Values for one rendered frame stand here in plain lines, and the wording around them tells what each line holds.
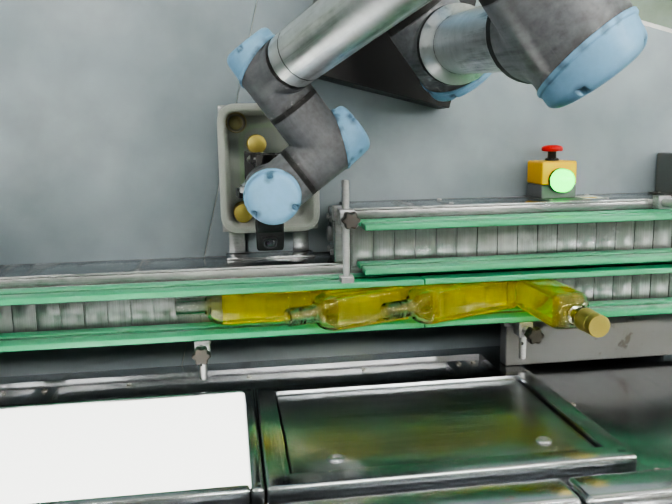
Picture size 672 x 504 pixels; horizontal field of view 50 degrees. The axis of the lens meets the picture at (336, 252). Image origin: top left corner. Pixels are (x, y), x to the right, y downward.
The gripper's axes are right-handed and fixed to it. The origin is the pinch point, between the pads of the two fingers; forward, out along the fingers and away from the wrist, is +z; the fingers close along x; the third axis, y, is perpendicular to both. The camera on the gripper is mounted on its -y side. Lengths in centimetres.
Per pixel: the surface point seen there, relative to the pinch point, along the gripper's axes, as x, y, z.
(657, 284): -74, -17, -8
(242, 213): 3.8, -4.3, -2.0
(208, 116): 9.8, 12.7, 4.7
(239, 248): 4.4, -11.6, 3.4
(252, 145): 2.0, 7.8, -1.7
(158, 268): 18.2, -13.1, -6.9
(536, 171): -52, 3, 0
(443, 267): -29.3, -11.4, -16.8
